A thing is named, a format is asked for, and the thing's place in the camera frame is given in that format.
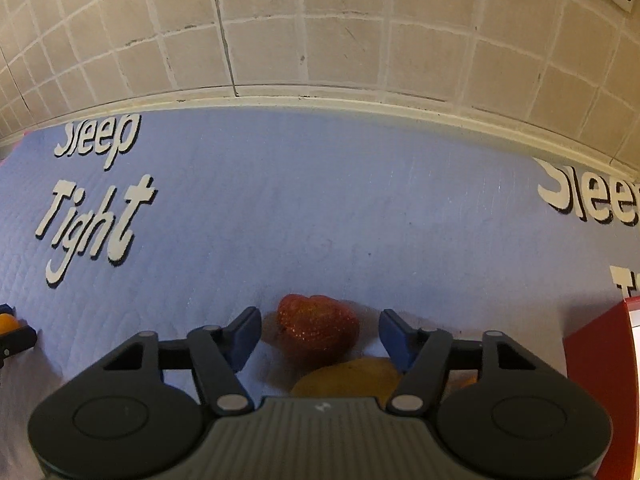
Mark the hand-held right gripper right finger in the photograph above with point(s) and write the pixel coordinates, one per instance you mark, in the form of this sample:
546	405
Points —
395	340

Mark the red cardboard box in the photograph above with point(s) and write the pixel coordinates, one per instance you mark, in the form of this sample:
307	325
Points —
600	385

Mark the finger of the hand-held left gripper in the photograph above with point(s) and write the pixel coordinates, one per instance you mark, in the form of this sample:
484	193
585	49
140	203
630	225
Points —
4	308
20	339

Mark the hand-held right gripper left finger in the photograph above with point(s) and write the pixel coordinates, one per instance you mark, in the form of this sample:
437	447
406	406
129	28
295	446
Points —
245	335

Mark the red strawberry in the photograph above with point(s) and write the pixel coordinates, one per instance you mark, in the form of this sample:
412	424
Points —
315	325

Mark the blue printed mat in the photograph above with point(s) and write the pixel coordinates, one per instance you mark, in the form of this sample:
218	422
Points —
300	210

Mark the small orange mandarin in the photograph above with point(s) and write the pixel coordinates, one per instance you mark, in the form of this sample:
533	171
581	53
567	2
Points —
6	323

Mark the yellow round fruit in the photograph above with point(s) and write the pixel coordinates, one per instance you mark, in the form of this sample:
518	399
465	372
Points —
345	380

